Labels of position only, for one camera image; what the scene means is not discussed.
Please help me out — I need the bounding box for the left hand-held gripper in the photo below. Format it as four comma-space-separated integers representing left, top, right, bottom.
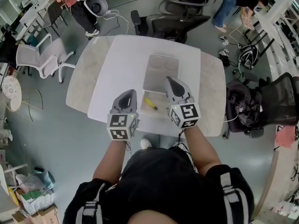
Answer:
107, 89, 140, 141

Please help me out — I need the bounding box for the white charger cable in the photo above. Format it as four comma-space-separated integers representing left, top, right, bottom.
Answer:
223, 106, 244, 123

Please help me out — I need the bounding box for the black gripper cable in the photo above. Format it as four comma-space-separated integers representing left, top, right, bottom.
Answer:
175, 128, 199, 173

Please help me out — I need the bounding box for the white table mat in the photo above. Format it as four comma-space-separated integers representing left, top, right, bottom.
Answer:
87, 35, 202, 133

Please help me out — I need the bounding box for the yellow screwdriver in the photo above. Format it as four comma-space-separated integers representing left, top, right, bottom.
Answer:
143, 97, 158, 111

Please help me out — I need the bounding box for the person's black shirt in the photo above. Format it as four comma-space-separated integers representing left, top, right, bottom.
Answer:
62, 147, 256, 224

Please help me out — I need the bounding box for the person's right forearm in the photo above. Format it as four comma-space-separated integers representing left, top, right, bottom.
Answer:
182, 126, 222, 176

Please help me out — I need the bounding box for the grey round backpack device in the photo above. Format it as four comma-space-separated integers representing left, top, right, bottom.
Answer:
83, 0, 109, 17

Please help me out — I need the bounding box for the stack of green white boxes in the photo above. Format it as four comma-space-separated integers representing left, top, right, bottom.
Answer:
20, 187, 56, 216

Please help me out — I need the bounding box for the black square table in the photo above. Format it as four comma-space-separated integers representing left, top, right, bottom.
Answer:
37, 0, 69, 36

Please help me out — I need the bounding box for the pink cloth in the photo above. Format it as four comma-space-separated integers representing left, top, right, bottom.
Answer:
274, 124, 298, 149

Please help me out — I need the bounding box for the grey office chair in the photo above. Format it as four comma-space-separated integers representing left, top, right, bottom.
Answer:
158, 0, 206, 16

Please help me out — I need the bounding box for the round patterned side table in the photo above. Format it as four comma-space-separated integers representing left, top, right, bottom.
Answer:
1, 75, 44, 122

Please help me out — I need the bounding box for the black high-back mesh chair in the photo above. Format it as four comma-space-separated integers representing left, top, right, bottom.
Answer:
257, 72, 299, 126

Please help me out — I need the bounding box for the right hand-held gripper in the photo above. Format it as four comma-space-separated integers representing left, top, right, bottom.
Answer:
164, 76, 201, 129

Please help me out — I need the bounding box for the cardboard box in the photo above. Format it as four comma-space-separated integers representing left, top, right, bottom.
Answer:
11, 204, 59, 224

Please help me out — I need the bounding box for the white floor cable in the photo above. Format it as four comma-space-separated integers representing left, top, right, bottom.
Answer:
102, 7, 130, 36

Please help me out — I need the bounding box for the person's left forearm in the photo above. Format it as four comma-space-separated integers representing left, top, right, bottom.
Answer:
93, 138, 132, 186

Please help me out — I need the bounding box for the clear plastic bag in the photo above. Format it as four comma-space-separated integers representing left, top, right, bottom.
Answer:
14, 173, 45, 194

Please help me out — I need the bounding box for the grey backpack strap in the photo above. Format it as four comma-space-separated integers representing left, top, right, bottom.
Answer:
219, 172, 250, 224
75, 201, 104, 224

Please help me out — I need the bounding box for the gold wire frame stool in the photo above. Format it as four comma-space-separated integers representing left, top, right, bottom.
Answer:
228, 7, 256, 41

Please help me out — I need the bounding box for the white office chair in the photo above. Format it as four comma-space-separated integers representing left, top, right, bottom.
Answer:
15, 33, 76, 85

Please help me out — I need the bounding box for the long white desk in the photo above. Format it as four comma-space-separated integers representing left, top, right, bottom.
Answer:
253, 7, 299, 64

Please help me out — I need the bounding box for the black jacket on chair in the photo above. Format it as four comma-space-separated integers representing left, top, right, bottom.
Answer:
225, 80, 265, 133

